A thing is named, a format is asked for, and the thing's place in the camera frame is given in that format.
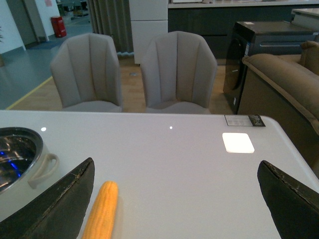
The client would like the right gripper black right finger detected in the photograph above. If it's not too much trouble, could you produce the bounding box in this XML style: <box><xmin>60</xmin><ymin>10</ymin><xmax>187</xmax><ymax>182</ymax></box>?
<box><xmin>257</xmin><ymin>160</ymin><xmax>319</xmax><ymax>239</ymax></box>

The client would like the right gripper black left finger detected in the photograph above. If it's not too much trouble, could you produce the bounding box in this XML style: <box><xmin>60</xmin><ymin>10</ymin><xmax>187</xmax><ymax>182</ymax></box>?
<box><xmin>0</xmin><ymin>158</ymin><xmax>95</xmax><ymax>239</ymax></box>

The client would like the yellow corn cob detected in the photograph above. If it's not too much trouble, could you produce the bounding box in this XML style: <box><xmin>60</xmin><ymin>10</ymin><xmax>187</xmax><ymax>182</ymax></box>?
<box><xmin>82</xmin><ymin>181</ymin><xmax>118</xmax><ymax>239</ymax></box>

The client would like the white electric cooking pot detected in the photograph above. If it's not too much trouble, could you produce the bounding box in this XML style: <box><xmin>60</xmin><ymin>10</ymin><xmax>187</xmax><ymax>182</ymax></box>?
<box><xmin>0</xmin><ymin>127</ymin><xmax>60</xmax><ymax>194</ymax></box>

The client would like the table corner label sticker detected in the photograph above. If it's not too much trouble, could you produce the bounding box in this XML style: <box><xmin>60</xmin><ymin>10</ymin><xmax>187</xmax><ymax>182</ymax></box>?
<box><xmin>224</xmin><ymin>115</ymin><xmax>265</xmax><ymax>127</ymax></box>

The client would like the brown sofa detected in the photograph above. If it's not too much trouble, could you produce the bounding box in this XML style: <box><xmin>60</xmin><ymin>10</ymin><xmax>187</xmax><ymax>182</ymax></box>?
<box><xmin>238</xmin><ymin>41</ymin><xmax>319</xmax><ymax>168</ymax></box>

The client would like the left beige upholstered chair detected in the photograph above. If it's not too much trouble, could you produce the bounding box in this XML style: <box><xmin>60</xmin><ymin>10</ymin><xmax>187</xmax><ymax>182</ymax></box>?
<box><xmin>50</xmin><ymin>33</ymin><xmax>123</xmax><ymax>113</ymax></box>

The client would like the beige upholstered chair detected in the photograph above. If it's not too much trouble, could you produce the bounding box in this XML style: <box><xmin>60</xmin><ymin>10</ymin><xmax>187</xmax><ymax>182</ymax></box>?
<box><xmin>50</xmin><ymin>33</ymin><xmax>123</xmax><ymax>113</ymax></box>
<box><xmin>140</xmin><ymin>31</ymin><xmax>217</xmax><ymax>115</ymax></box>

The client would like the black appliance cabinet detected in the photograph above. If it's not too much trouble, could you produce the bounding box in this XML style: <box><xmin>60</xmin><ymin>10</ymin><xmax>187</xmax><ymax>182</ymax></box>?
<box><xmin>223</xmin><ymin>21</ymin><xmax>319</xmax><ymax>114</ymax></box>

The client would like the right beige upholstered chair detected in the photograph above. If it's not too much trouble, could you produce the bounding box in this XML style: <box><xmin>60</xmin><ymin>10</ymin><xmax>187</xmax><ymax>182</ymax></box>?
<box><xmin>140</xmin><ymin>31</ymin><xmax>217</xmax><ymax>115</ymax></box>

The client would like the red bin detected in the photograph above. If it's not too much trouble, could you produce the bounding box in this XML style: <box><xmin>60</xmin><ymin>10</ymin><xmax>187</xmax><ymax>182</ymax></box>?
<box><xmin>50</xmin><ymin>16</ymin><xmax>67</xmax><ymax>38</ymax></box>

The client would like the dark kitchen counter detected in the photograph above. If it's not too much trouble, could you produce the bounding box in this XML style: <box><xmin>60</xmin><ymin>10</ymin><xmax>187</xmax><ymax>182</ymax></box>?
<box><xmin>168</xmin><ymin>0</ymin><xmax>319</xmax><ymax>65</ymax></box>

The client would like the grey curtain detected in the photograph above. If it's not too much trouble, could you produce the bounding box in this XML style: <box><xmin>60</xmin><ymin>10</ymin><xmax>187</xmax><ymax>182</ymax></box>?
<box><xmin>87</xmin><ymin>0</ymin><xmax>134</xmax><ymax>53</ymax></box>

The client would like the white pillar cabinet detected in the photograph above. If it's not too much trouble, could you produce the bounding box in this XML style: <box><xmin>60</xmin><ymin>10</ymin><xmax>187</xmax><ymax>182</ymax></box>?
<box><xmin>129</xmin><ymin>0</ymin><xmax>168</xmax><ymax>64</ymax></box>

